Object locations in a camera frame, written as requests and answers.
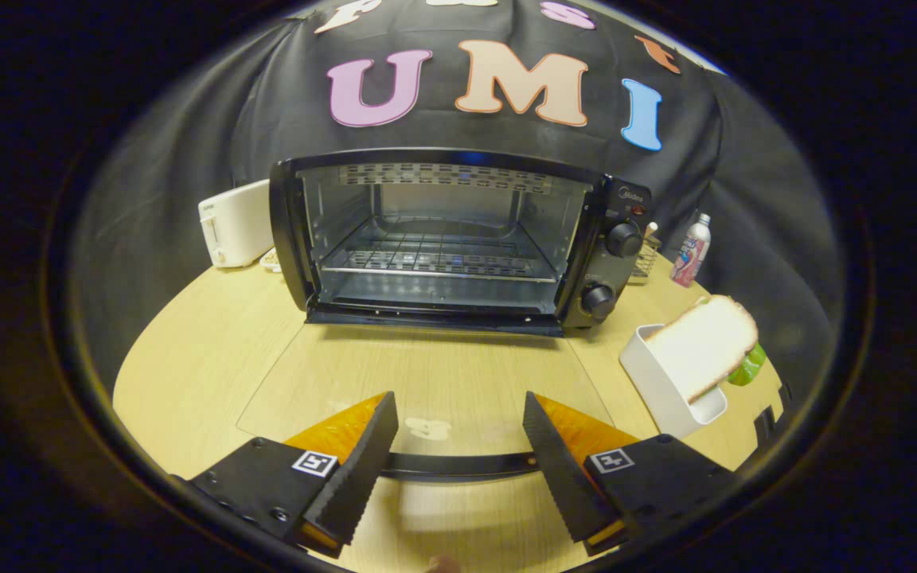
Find white bread lettuce sandwich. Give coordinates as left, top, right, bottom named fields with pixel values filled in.
left=644, top=294, right=768, bottom=403

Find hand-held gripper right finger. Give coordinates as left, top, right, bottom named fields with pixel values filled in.
left=522, top=390, right=738, bottom=558

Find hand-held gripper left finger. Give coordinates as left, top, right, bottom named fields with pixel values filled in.
left=168, top=390, right=400, bottom=558

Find black toaster oven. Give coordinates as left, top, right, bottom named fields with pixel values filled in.
left=237, top=147, right=654, bottom=483

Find white rectangular container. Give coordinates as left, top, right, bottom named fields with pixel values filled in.
left=619, top=322, right=729, bottom=439

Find white pop-up toaster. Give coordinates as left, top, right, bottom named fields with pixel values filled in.
left=198, top=179, right=275, bottom=269

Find pink labelled plastic bottle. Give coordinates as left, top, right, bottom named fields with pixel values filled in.
left=670, top=212, right=712, bottom=288

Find wire mesh basket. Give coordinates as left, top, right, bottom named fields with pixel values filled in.
left=630, top=223, right=663, bottom=281

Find black table edge bracket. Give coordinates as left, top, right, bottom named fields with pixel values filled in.
left=751, top=382, right=795, bottom=448

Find black backdrop cloth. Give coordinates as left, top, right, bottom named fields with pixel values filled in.
left=68, top=0, right=845, bottom=399

